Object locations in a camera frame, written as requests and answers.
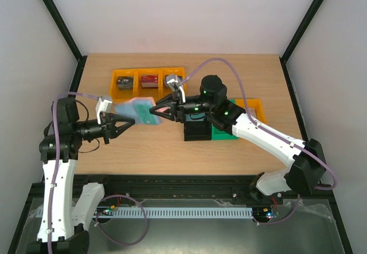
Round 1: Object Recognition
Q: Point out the left black frame post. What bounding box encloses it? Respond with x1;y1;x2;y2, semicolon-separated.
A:
30;0;87;62

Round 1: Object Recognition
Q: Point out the green bin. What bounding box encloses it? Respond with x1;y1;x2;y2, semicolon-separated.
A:
207;99;245;140

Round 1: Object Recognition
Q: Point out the black frame post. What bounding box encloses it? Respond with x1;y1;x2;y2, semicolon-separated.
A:
30;0;87;62
280;0;338;62

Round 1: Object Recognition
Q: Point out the black bin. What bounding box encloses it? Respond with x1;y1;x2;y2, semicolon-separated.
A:
183;118;212;142

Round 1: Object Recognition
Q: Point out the teal card stack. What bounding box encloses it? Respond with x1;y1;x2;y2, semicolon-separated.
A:
186;114;206;122

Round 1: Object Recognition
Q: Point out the black card stack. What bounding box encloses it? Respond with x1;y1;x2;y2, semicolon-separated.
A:
116;76;134;91

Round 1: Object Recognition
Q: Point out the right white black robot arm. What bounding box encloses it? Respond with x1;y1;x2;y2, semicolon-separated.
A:
150;75;326;204

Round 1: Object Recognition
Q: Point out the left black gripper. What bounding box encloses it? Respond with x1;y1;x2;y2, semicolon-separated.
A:
73;112;135;144

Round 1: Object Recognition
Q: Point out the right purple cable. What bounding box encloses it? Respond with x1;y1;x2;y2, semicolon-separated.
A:
179;57;337;226

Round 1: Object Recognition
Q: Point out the yellow bin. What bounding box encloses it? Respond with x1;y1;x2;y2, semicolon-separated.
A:
247;99;267;124
110;69;138;103
161;67;186;97
137;68;163;101

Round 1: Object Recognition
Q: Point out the red card stack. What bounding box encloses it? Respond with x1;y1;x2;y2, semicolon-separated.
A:
140;74;159;88

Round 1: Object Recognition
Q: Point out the right black frame post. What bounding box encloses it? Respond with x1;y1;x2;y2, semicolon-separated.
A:
280;0;338;62

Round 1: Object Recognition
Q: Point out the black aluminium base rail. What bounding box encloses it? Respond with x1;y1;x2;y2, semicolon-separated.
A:
30;174;336;206

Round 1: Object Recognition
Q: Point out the pink card in bin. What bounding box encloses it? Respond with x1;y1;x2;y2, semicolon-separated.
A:
248;108;257;118

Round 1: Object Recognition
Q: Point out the yellow bin far right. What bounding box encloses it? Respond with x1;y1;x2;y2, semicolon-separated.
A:
247;99;267;124

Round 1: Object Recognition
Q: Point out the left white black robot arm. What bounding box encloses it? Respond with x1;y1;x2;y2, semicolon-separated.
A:
26;96;135;253

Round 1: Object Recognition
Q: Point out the yellow bin left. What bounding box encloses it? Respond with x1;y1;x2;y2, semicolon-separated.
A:
110;69;138;103

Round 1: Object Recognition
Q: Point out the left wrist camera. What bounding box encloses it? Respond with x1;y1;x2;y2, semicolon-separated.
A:
95;95;112;124

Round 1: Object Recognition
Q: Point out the pink card holder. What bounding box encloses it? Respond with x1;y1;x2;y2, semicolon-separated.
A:
115;97;161;125

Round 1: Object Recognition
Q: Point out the yellow bin middle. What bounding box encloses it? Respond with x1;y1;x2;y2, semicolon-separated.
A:
137;68;163;101

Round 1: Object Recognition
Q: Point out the white slotted cable duct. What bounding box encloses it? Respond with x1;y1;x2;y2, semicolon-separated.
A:
99;206;253;219

